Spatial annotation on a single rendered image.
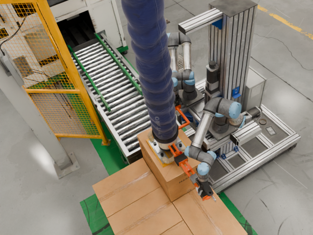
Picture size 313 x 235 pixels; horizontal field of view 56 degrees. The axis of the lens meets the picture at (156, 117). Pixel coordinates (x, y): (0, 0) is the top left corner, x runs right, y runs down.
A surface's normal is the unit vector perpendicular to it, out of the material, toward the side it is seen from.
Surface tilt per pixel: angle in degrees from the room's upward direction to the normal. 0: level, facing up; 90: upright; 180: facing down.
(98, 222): 0
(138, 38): 73
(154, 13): 92
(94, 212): 0
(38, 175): 0
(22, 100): 92
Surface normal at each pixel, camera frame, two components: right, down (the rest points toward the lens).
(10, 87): 0.49, 0.62
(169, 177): -0.13, -0.64
